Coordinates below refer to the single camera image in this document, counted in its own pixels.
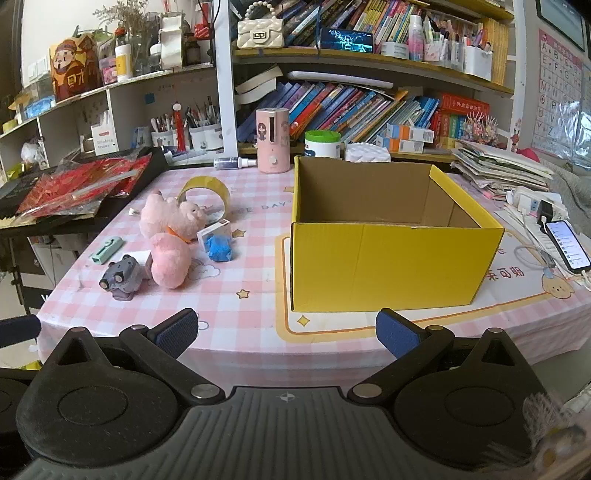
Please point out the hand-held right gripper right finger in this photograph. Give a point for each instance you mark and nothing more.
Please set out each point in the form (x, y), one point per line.
(397, 332)

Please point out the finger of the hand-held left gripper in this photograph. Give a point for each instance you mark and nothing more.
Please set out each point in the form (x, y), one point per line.
(18, 332)

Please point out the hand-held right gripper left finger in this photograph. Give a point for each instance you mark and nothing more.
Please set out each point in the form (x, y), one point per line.
(178, 330)

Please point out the yellow cardboard box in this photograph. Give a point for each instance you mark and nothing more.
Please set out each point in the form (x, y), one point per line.
(392, 267)

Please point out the pink plush toy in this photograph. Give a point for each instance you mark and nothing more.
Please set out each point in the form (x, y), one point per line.
(168, 261)

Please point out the grey toy robot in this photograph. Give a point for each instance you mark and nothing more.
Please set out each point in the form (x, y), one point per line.
(121, 277)

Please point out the blue wad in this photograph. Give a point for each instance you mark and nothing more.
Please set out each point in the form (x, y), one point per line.
(219, 249)

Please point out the small white box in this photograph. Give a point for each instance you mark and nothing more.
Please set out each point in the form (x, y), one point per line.
(217, 230)

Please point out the mint green correction tape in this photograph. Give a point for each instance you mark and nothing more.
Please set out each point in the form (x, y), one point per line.
(106, 250)

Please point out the yellow tape roll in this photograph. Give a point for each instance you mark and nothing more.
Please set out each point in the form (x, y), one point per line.
(203, 181)

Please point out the white drawer cabinet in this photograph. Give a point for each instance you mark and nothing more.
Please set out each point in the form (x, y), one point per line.
(51, 258)

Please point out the pink checkered tablecloth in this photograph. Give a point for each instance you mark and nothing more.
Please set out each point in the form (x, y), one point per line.
(258, 277)

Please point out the cream cartoon desk mat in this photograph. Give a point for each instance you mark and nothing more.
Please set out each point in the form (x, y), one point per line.
(508, 295)

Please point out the red foil packets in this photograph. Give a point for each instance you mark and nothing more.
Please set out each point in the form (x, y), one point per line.
(83, 184)

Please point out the black electronic keyboard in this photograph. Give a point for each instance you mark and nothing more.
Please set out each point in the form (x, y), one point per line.
(156, 165)

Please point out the white quilted pouch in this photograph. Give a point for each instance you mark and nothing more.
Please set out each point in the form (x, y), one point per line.
(369, 153)

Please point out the white plastic bag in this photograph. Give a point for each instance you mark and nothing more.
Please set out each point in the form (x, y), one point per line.
(32, 150)

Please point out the white orange medicine box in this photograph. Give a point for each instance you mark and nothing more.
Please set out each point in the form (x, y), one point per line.
(411, 133)
(399, 145)

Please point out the black smartphone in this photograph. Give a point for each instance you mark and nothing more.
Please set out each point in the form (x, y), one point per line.
(568, 244)

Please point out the small printed pen cup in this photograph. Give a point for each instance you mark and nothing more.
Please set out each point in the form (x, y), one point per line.
(161, 138)

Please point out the stack of papers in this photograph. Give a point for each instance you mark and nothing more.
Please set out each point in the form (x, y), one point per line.
(498, 166)

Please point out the large white pen cup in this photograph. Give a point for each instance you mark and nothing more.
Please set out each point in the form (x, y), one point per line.
(213, 136)

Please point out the white jar green lid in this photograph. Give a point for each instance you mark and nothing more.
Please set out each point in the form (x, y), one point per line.
(323, 147)

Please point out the red tassel ornament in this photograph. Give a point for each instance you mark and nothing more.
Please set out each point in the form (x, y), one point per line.
(178, 129)

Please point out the pink humidifier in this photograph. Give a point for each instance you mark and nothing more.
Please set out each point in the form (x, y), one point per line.
(272, 143)

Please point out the colourful candy bouquet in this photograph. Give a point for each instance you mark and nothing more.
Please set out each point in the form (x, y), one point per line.
(480, 127)

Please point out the grey cloth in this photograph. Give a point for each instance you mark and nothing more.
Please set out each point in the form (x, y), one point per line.
(572, 194)

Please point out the blue packet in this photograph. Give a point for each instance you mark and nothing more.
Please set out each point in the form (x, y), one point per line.
(41, 108)

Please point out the red boxed book set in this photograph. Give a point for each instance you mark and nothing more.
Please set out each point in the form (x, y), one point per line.
(461, 115)

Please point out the white shelf unit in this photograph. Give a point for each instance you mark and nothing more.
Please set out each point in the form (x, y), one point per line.
(124, 101)

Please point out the row of leaning books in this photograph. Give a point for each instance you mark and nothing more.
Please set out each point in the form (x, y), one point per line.
(332, 106)

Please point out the open thick book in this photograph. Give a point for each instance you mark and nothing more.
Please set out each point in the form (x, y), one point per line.
(258, 85)

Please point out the white flat board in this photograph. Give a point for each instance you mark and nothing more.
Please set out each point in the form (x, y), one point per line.
(341, 79)

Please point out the fortune god gift box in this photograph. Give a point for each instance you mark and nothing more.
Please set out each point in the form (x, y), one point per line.
(74, 69)

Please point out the pink packet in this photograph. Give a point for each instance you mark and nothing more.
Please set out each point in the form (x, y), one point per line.
(108, 69)

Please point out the white bottle yellow label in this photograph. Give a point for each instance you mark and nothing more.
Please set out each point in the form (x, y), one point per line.
(123, 62)

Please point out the wooden bookshelf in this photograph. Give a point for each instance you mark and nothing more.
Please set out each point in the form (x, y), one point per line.
(323, 62)

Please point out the white pen holder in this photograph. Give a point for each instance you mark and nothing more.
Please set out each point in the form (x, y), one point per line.
(478, 62)

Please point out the pink pen holder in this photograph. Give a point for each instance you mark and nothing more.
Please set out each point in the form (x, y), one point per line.
(438, 53)

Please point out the white tape roll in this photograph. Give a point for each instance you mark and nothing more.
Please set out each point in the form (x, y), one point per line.
(395, 50)

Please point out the white curved stand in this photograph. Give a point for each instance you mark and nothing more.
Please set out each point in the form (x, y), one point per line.
(171, 39)

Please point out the pink white bottle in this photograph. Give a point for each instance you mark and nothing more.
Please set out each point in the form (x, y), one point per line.
(415, 41)

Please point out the smartphone with lit screen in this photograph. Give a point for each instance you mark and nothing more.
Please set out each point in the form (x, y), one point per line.
(346, 40)

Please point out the yellow book stack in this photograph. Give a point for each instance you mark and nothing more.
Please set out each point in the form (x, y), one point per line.
(498, 50)

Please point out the cream quilted handbag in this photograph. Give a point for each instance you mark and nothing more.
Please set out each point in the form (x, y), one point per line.
(261, 32)

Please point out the row of colourful shelf books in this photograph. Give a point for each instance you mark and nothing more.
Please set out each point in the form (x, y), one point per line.
(369, 18)

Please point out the dried flower bunch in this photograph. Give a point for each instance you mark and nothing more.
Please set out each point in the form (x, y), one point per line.
(129, 18)

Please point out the dark framed screen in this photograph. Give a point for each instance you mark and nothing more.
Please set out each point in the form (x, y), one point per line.
(561, 18)

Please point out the white wall switch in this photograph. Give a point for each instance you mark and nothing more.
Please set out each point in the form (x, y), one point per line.
(37, 68)

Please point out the alphabet wall poster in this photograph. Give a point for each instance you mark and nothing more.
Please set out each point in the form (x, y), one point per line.
(558, 92)

